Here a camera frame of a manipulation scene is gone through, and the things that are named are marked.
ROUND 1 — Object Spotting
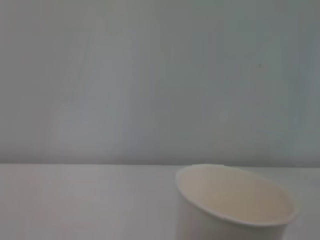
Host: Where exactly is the white paper cup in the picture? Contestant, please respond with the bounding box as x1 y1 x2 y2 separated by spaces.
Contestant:
174 163 300 240

